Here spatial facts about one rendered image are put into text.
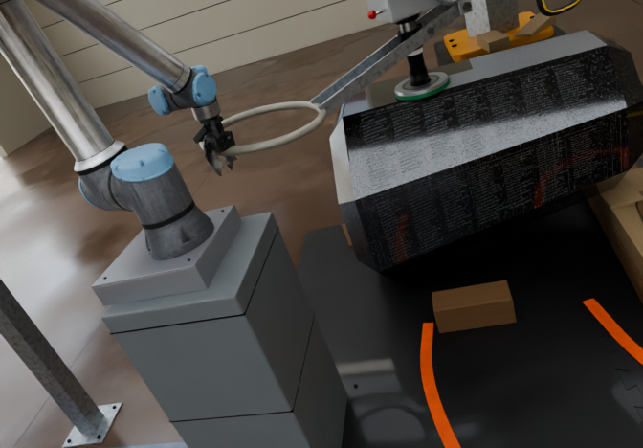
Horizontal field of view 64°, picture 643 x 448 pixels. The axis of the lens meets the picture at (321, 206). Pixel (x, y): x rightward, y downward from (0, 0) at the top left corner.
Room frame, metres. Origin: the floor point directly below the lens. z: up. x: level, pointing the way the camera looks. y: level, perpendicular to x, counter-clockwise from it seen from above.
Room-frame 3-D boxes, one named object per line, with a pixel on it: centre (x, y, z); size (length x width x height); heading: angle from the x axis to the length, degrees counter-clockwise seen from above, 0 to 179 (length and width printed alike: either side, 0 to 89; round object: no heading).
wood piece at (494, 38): (2.48, -1.07, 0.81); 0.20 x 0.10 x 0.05; 173
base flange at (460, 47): (2.71, -1.18, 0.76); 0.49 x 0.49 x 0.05; 75
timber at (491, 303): (1.57, -0.43, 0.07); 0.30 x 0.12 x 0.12; 74
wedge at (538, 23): (2.50, -1.30, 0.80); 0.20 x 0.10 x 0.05; 115
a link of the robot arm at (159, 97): (1.64, 0.32, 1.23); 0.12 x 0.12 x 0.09; 46
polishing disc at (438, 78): (1.98, -0.54, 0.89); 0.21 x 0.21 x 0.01
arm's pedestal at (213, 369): (1.30, 0.40, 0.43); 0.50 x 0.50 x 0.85; 72
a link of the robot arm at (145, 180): (1.31, 0.41, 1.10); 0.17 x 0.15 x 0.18; 46
